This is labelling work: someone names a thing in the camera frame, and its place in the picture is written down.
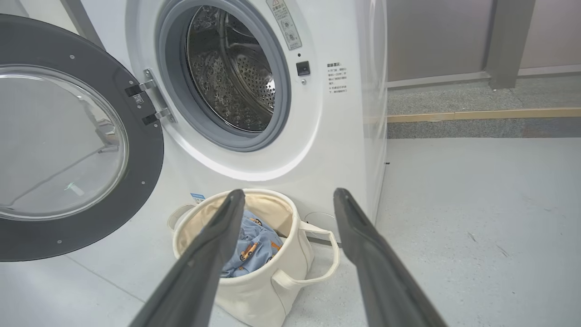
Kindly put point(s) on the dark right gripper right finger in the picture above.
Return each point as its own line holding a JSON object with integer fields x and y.
{"x": 376, "y": 272}

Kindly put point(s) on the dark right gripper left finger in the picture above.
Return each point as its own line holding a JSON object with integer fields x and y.
{"x": 199, "y": 272}

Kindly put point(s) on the blue cartoon print garment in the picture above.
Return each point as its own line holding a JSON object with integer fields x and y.
{"x": 258, "y": 245}

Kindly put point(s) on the black round glass washer door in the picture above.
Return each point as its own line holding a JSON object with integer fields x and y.
{"x": 136, "y": 190}

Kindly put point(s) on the cream fabric laundry basket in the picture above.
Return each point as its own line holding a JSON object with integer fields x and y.
{"x": 268, "y": 295}

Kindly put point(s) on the white front-load washing machine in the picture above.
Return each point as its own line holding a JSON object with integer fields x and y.
{"x": 317, "y": 150}

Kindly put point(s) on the metal door hinge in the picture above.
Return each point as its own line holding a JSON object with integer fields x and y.
{"x": 154, "y": 97}

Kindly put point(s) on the grey rubber door seal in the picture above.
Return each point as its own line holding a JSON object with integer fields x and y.
{"x": 174, "y": 81}

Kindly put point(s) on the black door lock slot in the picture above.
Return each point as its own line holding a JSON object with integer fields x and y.
{"x": 303, "y": 68}

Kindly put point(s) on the blue energy label sticker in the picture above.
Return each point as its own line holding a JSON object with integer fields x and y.
{"x": 198, "y": 198}

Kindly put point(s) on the round drain filter cover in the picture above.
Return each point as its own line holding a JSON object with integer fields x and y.
{"x": 320, "y": 218}

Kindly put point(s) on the perforated steel drum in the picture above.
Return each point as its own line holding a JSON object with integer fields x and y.
{"x": 227, "y": 77}

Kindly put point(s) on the small black text label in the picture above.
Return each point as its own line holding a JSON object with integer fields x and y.
{"x": 337, "y": 78}

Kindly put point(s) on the yellow floor strip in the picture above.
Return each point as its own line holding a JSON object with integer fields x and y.
{"x": 499, "y": 113}

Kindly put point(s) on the white warning sticker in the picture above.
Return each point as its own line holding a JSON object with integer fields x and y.
{"x": 285, "y": 25}

